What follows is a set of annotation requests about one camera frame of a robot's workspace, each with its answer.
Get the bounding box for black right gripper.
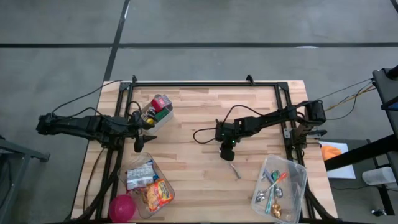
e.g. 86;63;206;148
214;119;244;162

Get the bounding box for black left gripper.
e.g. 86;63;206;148
127;109;158;154

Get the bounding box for plain silver spoon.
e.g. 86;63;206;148
229;161;243;180

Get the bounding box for clear plastic container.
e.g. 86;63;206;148
117;151;175;219
250;154;308;224

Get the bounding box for green rectangular tin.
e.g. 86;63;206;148
154;107;171;123

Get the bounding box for orange-handled silver spoon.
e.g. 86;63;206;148
256;172;289;203

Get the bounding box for purple-handled silver spoon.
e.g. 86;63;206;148
262;169;284;199

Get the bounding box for green-handled gold spoon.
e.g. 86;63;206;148
269;170;282;219

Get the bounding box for orange ramen noodle packet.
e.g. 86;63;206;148
141;179;175;212

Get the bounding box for magenta plastic ball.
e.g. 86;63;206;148
108;194;137;223

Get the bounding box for orange object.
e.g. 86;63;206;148
320;144;343;161

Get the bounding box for white paper sheet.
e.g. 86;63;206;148
318;141;357;180

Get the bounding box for grey metal stand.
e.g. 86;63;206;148
0;135;50;224

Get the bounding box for grey cylinder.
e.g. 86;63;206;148
361;166;396;186

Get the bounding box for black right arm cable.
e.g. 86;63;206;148
192;104;265;145

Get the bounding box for black aluminium table frame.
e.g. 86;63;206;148
67;74;338;224

